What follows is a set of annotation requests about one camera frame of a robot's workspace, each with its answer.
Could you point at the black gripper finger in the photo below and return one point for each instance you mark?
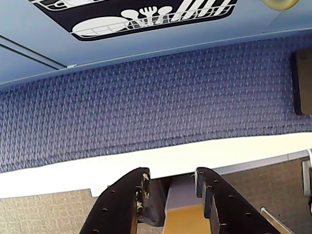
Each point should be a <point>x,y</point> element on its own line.
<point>231,212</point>
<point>117,207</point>

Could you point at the white counter board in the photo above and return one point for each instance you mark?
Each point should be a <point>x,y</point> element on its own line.
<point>73,173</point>

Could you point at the thin metal rod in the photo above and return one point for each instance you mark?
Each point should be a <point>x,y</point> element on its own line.
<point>273,218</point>

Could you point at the yellow wooden block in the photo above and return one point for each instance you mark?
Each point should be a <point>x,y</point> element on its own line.
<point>182,219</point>

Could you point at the dark brown box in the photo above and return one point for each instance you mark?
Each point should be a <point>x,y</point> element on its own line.
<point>304,83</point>

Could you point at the blue toy dishwasher door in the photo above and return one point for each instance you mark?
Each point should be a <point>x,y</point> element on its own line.
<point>34,26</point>

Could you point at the black dishwasher sticker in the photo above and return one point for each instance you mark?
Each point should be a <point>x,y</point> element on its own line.
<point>61,14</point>

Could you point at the white bracket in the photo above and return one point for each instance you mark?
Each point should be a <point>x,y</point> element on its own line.
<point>306,178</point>

